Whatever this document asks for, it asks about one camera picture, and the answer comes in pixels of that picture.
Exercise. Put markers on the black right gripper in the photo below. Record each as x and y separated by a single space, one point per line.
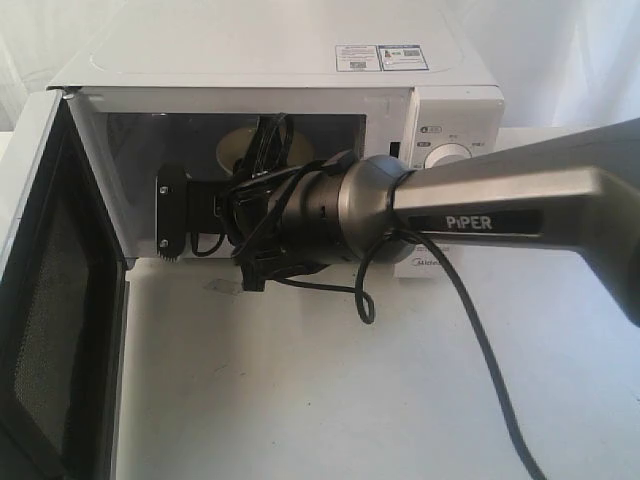
247 209

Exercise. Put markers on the white microwave oven body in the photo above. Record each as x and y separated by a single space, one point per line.
146 92

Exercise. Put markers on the clear tape patch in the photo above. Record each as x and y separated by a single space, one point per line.
224 286

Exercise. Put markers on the blue warning sticker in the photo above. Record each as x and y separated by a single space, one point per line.
380 58

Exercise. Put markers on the cream ceramic bowl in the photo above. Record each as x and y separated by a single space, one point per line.
234 145

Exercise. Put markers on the silver Piper robot arm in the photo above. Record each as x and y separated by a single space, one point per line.
578 192

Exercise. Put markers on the white microwave door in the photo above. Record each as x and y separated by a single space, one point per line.
63 303

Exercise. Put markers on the upper white control knob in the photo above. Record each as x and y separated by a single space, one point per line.
446 154

